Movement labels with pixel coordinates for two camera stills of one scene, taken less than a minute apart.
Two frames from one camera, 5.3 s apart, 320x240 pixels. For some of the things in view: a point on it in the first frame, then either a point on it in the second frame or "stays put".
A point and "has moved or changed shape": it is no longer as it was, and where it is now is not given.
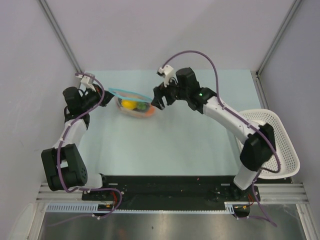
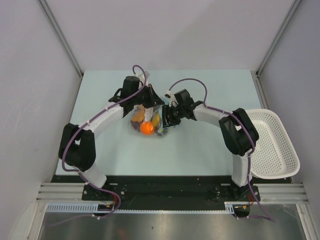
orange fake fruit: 151,111 has moved or changed shape
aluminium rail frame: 278,193 stays put
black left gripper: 107,96 -> 154,99
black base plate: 171,192 stays put
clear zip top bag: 131,104 has moved or changed shape
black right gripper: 160,91 -> 168,121
